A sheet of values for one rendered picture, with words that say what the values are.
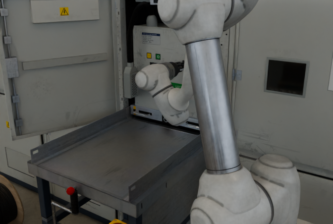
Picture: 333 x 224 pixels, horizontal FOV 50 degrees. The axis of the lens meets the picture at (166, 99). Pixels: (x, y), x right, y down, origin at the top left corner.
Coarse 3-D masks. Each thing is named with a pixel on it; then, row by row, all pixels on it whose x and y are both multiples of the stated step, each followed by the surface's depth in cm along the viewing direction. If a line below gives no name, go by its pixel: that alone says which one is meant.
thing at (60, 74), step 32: (0, 0) 168; (32, 0) 173; (64, 0) 181; (96, 0) 191; (0, 32) 169; (32, 32) 179; (64, 32) 188; (96, 32) 198; (0, 64) 174; (32, 64) 182; (64, 64) 191; (96, 64) 203; (32, 96) 188; (64, 96) 197; (96, 96) 208; (32, 128) 192; (64, 128) 199
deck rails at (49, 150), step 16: (80, 128) 182; (96, 128) 193; (48, 144) 166; (64, 144) 175; (192, 144) 169; (32, 160) 160; (176, 160) 158; (144, 176) 137; (160, 176) 148; (128, 192) 130
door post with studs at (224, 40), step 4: (224, 32) 167; (228, 32) 166; (224, 36) 167; (220, 40) 169; (224, 40) 168; (224, 44) 168; (224, 48) 169; (224, 52) 169; (224, 56) 170; (224, 60) 170; (224, 64) 171; (224, 68) 171
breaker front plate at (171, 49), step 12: (168, 36) 188; (144, 48) 199; (156, 48) 195; (168, 48) 190; (180, 48) 186; (144, 60) 201; (156, 60) 197; (168, 60) 192; (180, 60) 188; (180, 72) 190; (144, 96) 208; (156, 108) 206; (192, 108) 192
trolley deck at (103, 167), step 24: (96, 144) 180; (120, 144) 180; (144, 144) 180; (168, 144) 180; (48, 168) 156; (72, 168) 156; (96, 168) 156; (120, 168) 156; (144, 168) 156; (192, 168) 166; (96, 192) 141; (120, 192) 138; (144, 192) 138
